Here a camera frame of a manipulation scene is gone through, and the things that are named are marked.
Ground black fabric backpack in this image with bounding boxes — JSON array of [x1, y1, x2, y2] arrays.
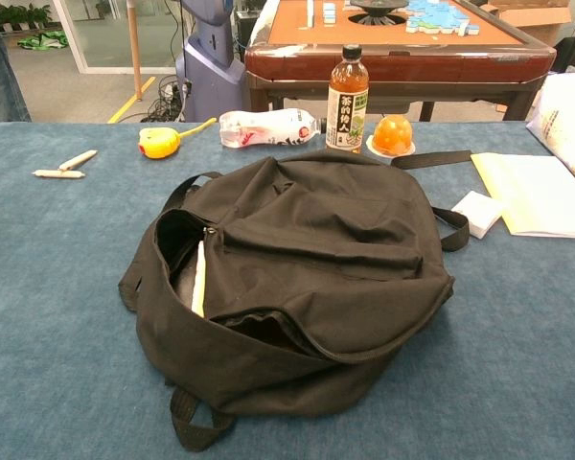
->
[[118, 149, 473, 452]]

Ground spiral notebook with kraft cover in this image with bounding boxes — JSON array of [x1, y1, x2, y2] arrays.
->
[[191, 240, 208, 319]]

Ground purple blue robot base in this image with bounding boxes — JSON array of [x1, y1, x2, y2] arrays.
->
[[174, 0, 245, 124]]

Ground white plastic bag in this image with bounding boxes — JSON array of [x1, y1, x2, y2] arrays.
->
[[525, 71, 575, 184]]

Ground clear bottle with red label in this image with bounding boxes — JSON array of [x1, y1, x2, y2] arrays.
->
[[218, 108, 328, 150]]

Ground orange jelly cup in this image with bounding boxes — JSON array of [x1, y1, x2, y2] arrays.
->
[[365, 114, 417, 158]]

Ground brown tea bottle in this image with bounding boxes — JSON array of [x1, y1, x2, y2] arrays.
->
[[325, 44, 370, 154]]

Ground yellow tape measure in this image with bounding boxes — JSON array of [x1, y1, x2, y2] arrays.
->
[[138, 117, 218, 160]]

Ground small white box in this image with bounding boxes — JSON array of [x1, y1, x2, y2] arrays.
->
[[450, 190, 505, 240]]

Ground brown mahjong table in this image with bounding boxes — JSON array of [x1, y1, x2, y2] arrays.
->
[[243, 0, 557, 124]]

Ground black mahjong table hub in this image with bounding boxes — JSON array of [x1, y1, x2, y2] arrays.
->
[[348, 0, 410, 26]]

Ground wooden pole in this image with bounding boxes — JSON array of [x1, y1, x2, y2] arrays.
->
[[126, 0, 144, 102]]

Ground pale yellow paper booklet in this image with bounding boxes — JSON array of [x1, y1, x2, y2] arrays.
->
[[470, 151, 575, 239]]

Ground blue table cloth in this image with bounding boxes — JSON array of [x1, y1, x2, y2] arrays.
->
[[0, 119, 575, 460]]

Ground blue mahjong tile pile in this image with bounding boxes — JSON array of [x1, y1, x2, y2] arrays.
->
[[404, 0, 480, 38]]

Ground green cloth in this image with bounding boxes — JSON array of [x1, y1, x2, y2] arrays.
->
[[17, 31, 70, 51]]

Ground cardboard box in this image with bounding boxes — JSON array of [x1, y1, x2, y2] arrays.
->
[[478, 0, 575, 47]]

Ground potted green plants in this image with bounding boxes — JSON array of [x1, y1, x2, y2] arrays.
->
[[0, 3, 53, 33]]

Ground black floor cables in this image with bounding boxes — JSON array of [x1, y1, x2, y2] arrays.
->
[[141, 74, 188, 124]]

